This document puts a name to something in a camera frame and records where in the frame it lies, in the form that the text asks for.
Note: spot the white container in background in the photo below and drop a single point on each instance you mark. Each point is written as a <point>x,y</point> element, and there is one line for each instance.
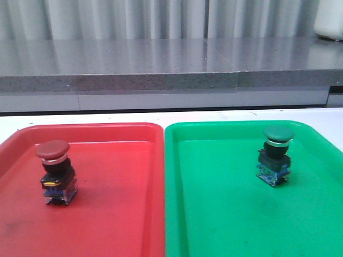
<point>328,21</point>

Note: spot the green plastic tray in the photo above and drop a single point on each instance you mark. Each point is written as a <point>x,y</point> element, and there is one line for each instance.
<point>217,206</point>

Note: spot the red mushroom push button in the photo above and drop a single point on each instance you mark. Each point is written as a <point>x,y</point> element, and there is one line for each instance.
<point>59,183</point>

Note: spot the red plastic tray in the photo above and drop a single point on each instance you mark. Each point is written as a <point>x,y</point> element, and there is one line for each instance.
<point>118,209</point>

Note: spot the green mushroom push button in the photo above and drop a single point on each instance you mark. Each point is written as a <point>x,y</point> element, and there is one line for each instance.
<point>273,162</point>

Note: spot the grey stone platform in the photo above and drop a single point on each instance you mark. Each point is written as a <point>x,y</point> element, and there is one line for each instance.
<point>124,75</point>

